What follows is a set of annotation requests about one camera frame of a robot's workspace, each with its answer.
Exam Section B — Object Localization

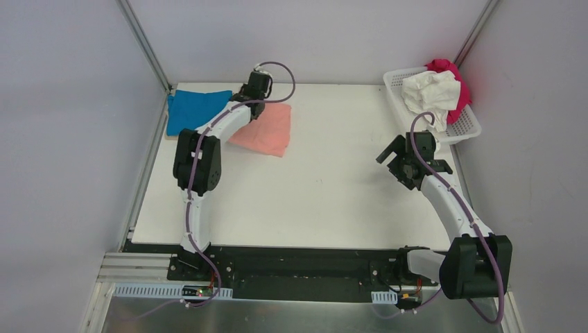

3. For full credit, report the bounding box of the aluminium frame rail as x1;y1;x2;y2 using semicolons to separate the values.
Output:
116;0;173;94

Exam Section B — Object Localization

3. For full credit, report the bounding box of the crumpled white t shirt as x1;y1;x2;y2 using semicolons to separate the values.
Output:
401;71;461;133

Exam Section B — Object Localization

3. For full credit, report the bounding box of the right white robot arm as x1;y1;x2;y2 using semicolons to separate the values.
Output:
377;131;512;299

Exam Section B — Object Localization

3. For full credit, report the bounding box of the electronics board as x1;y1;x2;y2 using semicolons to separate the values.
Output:
396;287;422;310
182;285;214;298

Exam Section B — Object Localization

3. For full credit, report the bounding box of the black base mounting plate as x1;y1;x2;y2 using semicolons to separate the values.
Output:
167;246;453;303

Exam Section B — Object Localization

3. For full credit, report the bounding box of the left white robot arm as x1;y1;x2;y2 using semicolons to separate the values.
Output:
172;67;273;273

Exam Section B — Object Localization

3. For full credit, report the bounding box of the magenta red t shirt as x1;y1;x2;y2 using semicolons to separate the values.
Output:
426;58;472;124

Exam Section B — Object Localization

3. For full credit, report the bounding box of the folded blue t shirt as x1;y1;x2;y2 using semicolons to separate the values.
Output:
175;90;232;135

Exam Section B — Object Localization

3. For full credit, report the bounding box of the white plastic basket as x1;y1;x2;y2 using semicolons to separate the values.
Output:
383;67;482;145

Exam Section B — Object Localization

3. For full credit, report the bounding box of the right electronics board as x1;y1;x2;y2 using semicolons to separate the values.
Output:
396;287;422;310

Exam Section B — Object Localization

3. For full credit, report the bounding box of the left electronics board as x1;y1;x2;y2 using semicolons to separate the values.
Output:
182;285;214;298

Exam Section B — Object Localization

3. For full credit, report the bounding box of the salmon pink t shirt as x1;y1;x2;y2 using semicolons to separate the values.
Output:
228;103;292;157

